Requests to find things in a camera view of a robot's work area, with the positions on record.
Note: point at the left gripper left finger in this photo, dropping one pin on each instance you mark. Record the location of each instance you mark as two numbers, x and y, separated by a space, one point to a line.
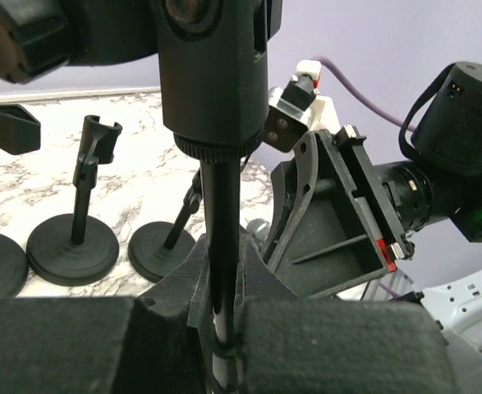
105 344

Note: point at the black microphone silver grille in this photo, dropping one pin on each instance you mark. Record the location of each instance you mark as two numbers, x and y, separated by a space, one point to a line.
259 229

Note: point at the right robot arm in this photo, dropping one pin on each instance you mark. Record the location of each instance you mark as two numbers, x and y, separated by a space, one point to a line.
440 176

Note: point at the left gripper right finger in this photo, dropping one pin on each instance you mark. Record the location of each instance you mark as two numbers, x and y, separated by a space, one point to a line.
290 345

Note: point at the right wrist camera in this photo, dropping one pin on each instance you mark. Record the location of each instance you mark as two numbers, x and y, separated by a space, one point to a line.
298 108

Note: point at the black tripod mic stand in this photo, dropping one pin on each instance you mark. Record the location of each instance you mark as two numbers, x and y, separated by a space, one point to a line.
213 74

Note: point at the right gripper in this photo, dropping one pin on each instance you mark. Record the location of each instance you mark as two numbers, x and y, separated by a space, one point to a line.
341 228

